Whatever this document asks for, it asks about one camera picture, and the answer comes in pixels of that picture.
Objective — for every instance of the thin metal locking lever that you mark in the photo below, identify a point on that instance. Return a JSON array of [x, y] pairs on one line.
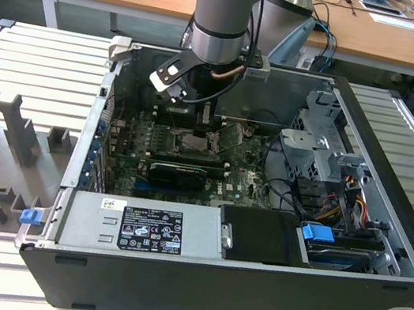
[[174, 123]]

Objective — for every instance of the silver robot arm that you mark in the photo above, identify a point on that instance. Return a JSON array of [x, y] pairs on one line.
[[220, 13]]

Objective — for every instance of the black ram slot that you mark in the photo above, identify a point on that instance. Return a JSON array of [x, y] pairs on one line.
[[190, 158], [212, 171], [178, 112], [165, 118]]

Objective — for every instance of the metal cpu socket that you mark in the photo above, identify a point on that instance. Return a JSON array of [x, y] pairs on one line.
[[172, 145]]

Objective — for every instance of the blue expansion slot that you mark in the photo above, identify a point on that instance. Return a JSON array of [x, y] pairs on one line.
[[149, 186]]

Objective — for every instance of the black graphics card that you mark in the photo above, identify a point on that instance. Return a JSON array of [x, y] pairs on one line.
[[175, 176]]

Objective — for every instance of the pale blue teach pendant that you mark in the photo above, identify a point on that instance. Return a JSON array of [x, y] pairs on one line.
[[295, 42]]

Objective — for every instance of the green motherboard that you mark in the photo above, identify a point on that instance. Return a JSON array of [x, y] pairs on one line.
[[243, 177]]

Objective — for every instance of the silver drive cage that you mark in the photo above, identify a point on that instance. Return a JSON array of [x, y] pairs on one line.
[[302, 139]]

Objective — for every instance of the black plastic shroud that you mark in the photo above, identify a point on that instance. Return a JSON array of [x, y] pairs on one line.
[[260, 237]]

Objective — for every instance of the grey power supply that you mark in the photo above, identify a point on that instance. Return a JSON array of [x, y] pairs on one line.
[[87, 222]]

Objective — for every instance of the blue disk carrier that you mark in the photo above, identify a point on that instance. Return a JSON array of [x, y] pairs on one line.
[[317, 234]]

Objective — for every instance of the blue printed booklet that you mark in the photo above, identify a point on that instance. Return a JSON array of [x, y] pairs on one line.
[[381, 7]]

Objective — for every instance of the white paper sheet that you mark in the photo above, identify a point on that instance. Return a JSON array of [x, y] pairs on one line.
[[395, 21]]

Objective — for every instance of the black open pc case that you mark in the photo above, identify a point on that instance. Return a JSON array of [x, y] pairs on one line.
[[166, 296]]

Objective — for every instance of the blue case latch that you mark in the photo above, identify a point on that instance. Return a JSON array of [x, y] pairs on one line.
[[29, 217]]

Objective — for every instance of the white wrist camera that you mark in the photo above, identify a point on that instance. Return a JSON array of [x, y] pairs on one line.
[[164, 77]]

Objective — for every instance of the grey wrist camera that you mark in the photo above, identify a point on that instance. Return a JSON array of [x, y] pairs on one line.
[[256, 73]]

